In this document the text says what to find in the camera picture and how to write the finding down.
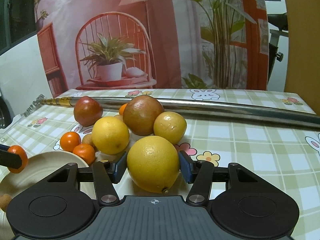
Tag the black exercise bike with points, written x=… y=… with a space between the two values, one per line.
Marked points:
x=279 y=21

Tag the large brown red apple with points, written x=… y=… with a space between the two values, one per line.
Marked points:
x=140 y=114

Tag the wooden board panel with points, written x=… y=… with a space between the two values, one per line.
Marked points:
x=303 y=63

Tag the telescopic metal pole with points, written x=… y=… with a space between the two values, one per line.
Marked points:
x=223 y=111

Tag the washing machine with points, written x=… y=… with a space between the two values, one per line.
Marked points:
x=5 y=113

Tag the small brown longan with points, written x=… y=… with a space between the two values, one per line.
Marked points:
x=87 y=139
x=5 y=199

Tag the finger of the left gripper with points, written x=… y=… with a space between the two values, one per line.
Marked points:
x=8 y=159

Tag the dark window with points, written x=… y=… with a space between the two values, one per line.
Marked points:
x=17 y=22

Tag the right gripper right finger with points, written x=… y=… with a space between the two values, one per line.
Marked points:
x=200 y=175

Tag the printed room backdrop cloth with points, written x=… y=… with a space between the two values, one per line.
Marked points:
x=120 y=44

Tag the yellow lemon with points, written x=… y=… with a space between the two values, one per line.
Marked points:
x=153 y=164
x=110 y=135

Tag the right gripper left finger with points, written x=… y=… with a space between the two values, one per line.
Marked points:
x=105 y=174

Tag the dark red tomato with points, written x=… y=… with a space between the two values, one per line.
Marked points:
x=87 y=111

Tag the small yellow passion fruit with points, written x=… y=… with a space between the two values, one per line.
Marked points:
x=171 y=126

